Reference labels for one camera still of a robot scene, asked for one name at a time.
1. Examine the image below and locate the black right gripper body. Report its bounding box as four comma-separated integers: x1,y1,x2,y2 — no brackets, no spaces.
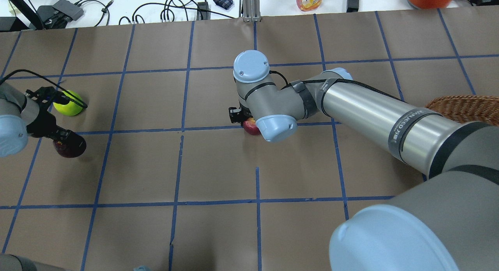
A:
228,105,253,125

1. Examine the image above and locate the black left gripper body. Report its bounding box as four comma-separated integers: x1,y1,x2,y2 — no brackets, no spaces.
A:
26,87,73,143

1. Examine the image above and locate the dark red apple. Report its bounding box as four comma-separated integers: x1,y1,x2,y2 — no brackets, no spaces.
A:
52,133,87,158

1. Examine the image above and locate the green apple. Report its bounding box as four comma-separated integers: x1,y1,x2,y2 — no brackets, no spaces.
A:
53,91,83,116

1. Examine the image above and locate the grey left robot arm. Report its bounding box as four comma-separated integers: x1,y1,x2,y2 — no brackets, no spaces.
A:
0,82,77,158

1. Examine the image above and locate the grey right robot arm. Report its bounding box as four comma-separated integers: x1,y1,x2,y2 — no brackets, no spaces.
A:
229,50,499,271

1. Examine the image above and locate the woven wicker basket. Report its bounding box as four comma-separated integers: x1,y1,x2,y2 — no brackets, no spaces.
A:
425,95,499,126

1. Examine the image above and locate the black power adapter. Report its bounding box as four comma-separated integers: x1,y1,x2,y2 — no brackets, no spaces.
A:
196,2,211,21

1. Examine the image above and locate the black stand pole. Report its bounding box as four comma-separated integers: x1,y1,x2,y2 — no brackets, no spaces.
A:
9,0,45,30

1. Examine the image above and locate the dark blue checkered pouch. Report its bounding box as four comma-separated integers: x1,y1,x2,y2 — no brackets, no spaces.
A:
213,0,235,10

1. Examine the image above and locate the grey hub box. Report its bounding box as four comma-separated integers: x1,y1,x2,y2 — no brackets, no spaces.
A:
52,0,84,21

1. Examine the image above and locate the black charger block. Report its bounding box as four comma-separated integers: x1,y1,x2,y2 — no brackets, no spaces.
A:
346,0,360,13

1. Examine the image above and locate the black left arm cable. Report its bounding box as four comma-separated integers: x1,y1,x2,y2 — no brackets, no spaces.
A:
0,69,88,109

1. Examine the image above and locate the aluminium frame post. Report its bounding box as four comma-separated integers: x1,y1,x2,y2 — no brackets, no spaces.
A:
239,0,261,22

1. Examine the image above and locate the black cable bundle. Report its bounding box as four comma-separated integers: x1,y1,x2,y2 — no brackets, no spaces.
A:
119,0,238,27

